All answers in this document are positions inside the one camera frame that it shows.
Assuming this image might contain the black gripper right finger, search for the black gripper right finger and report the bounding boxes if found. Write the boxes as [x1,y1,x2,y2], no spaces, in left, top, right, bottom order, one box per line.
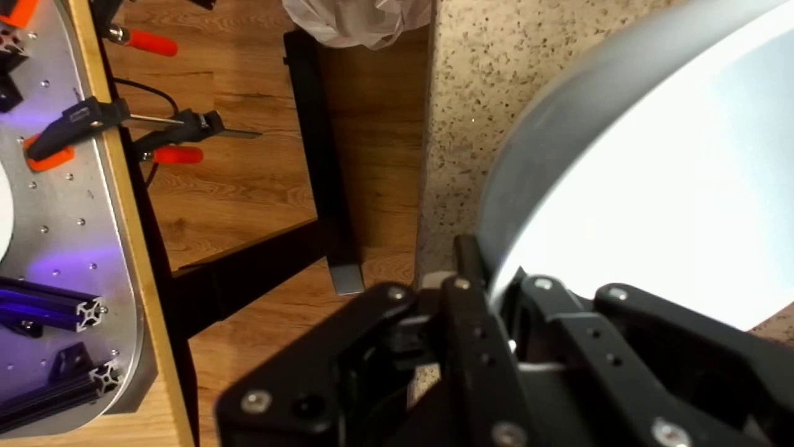
[501,272,794,447]

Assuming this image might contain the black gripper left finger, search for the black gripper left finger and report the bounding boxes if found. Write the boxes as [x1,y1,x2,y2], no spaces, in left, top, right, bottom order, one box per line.
[217,237,535,447]

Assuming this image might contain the light blue bowl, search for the light blue bowl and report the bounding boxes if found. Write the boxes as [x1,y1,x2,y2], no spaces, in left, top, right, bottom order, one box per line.
[476,0,794,330]

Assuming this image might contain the white plastic bag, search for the white plastic bag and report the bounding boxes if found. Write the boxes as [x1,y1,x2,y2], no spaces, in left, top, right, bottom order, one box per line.
[282,0,434,51]

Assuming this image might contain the grey perforated mounting plate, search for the grey perforated mounting plate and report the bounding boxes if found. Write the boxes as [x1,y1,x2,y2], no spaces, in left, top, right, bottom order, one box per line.
[0,0,158,446]

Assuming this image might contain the black aluminium extrusion bar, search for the black aluminium extrusion bar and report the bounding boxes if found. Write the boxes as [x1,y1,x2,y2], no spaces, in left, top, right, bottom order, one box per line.
[0,279,105,334]

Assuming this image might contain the black metal stand frame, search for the black metal stand frame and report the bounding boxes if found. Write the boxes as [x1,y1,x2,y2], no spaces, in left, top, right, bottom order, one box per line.
[133,28,363,434]

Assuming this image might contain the orange-handled clamp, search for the orange-handled clamp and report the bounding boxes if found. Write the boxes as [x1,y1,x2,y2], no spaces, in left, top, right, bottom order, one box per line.
[24,97,253,171]
[108,25,179,58]

